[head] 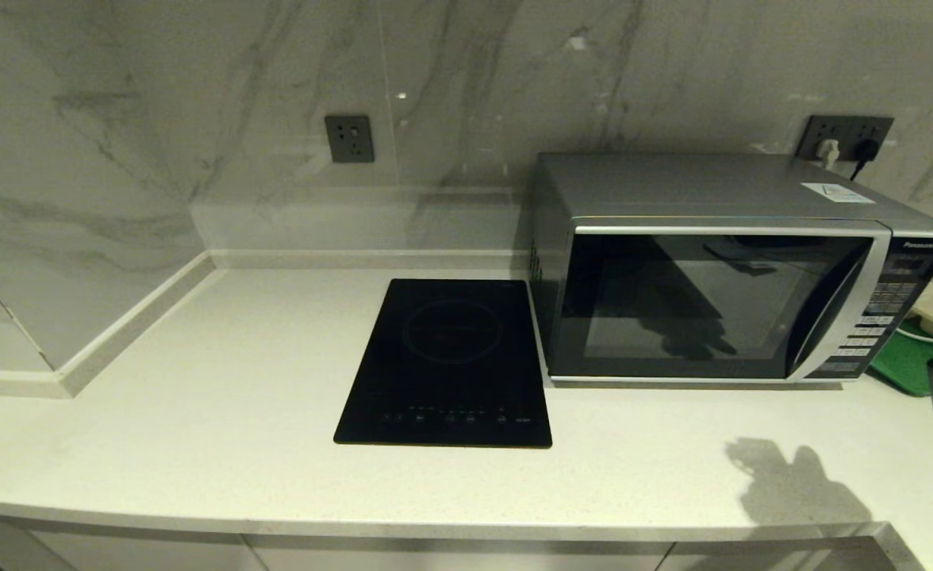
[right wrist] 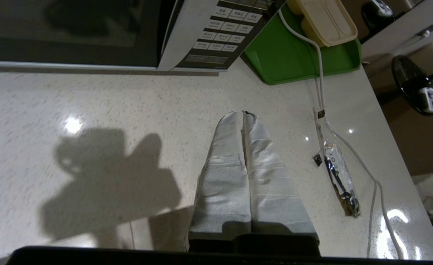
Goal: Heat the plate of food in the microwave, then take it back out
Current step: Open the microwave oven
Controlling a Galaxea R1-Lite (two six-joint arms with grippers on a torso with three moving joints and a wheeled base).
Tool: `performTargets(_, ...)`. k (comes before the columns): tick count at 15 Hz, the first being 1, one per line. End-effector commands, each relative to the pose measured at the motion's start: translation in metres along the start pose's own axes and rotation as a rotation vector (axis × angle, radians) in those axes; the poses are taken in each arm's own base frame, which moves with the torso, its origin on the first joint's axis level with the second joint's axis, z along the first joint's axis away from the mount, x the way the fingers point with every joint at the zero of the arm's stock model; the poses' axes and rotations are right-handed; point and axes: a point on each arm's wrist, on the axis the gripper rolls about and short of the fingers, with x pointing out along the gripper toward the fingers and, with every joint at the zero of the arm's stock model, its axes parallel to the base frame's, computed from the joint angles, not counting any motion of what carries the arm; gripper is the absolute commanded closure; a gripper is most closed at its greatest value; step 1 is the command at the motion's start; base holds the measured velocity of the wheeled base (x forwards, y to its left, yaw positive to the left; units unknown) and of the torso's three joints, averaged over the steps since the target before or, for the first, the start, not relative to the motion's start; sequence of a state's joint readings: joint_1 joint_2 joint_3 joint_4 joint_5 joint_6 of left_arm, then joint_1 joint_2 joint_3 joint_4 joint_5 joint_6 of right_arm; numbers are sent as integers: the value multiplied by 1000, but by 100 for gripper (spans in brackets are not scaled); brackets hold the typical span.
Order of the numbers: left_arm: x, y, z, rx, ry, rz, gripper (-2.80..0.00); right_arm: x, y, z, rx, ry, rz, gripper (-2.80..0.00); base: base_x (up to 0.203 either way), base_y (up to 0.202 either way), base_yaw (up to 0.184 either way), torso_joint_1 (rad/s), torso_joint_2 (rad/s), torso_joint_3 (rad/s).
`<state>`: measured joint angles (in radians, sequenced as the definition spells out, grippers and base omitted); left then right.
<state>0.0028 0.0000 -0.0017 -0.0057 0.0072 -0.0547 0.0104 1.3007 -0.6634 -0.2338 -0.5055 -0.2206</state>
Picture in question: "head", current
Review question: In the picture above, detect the grey single wall socket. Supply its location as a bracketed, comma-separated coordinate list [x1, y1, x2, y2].
[324, 115, 375, 164]

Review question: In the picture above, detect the green plastic tray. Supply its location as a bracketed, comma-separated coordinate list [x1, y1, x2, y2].
[870, 317, 933, 397]

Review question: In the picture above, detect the silver microwave oven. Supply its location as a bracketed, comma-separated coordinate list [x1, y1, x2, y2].
[530, 152, 933, 389]

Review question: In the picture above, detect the black power plug with cable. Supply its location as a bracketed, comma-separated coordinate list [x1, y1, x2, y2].
[850, 141, 881, 182]

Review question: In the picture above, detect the large beige cabinet drawer front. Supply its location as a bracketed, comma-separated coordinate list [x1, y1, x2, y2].
[30, 527, 674, 571]

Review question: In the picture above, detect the grey double wall socket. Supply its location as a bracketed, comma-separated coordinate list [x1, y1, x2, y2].
[797, 116, 894, 162]

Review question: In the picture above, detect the black induction cooktop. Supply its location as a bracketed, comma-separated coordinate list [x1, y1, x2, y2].
[333, 278, 554, 450]

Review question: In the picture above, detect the beige corner cabinet panel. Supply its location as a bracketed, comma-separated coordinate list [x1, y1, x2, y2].
[0, 515, 79, 571]

